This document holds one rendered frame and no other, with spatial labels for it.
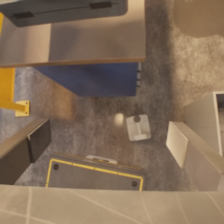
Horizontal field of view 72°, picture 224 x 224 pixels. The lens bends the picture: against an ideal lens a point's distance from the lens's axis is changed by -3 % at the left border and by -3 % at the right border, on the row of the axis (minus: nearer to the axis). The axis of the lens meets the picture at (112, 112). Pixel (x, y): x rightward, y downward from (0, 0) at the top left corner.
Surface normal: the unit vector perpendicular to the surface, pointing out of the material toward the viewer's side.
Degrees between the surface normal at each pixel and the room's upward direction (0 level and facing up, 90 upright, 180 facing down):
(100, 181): 0
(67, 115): 0
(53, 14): 90
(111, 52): 0
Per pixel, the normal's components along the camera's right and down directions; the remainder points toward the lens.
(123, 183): -0.14, -0.11
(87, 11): 0.00, 0.99
